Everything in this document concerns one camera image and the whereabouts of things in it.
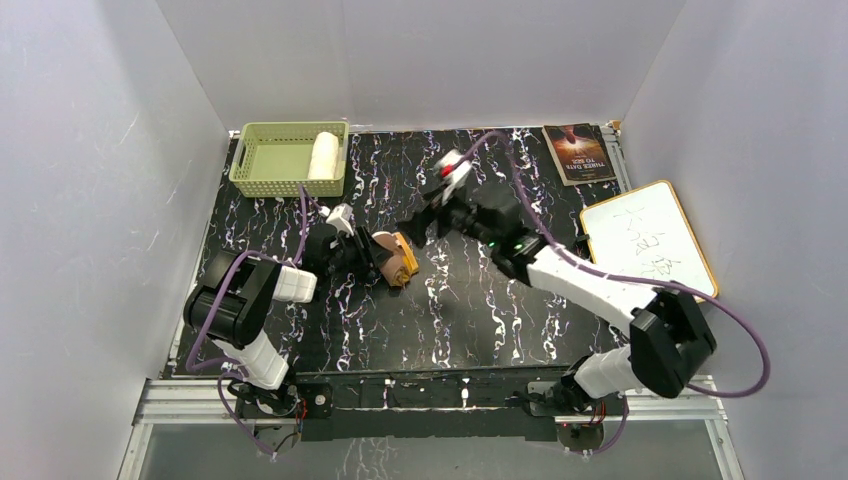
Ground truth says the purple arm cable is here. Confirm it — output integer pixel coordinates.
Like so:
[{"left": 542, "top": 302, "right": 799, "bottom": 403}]
[
  {"left": 457, "top": 129, "right": 772, "bottom": 457},
  {"left": 184, "top": 184, "right": 333, "bottom": 458}
]

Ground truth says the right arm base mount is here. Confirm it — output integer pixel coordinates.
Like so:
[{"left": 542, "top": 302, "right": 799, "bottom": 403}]
[{"left": 521, "top": 380, "right": 625, "bottom": 424}]

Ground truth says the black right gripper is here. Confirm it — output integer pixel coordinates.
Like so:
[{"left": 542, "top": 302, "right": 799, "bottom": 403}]
[{"left": 394, "top": 179, "right": 498, "bottom": 251}]

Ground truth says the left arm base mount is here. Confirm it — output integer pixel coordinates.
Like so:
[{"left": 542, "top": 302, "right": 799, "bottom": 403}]
[{"left": 226, "top": 380, "right": 333, "bottom": 420}]

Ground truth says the light green plastic basket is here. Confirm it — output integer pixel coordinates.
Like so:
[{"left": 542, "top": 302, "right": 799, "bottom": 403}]
[{"left": 228, "top": 120, "right": 349, "bottom": 198}]

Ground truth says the orange patterned towel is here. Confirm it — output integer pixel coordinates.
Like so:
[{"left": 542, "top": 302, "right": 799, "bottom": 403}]
[{"left": 372, "top": 231, "right": 420, "bottom": 287}]

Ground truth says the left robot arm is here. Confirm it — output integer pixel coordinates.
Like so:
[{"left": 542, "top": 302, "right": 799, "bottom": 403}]
[{"left": 183, "top": 226, "right": 404, "bottom": 416}]

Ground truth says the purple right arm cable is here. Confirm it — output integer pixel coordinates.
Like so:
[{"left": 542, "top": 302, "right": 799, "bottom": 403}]
[{"left": 457, "top": 129, "right": 772, "bottom": 457}]

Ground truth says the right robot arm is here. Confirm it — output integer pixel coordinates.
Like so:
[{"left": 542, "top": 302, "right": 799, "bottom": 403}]
[{"left": 397, "top": 188, "right": 717, "bottom": 414}]

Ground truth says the wood framed whiteboard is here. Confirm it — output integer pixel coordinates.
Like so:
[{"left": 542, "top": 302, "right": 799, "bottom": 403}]
[{"left": 580, "top": 180, "right": 719, "bottom": 298}]

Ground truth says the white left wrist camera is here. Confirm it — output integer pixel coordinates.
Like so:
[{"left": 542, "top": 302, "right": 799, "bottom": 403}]
[{"left": 320, "top": 203, "right": 354, "bottom": 236}]

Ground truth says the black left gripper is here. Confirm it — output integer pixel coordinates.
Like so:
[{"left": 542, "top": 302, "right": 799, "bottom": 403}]
[{"left": 325, "top": 226, "right": 390, "bottom": 277}]

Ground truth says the white towel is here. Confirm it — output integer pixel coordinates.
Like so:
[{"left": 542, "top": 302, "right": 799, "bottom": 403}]
[{"left": 307, "top": 131, "right": 340, "bottom": 180}]

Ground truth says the dark book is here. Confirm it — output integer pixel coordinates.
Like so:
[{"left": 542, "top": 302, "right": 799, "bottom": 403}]
[{"left": 542, "top": 123, "right": 615, "bottom": 186}]

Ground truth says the aluminium rail frame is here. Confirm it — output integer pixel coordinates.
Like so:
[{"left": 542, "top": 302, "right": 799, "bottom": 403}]
[{"left": 119, "top": 375, "right": 744, "bottom": 479}]

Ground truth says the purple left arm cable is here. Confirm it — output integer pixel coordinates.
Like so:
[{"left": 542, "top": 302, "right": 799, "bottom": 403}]
[{"left": 184, "top": 184, "right": 333, "bottom": 458}]

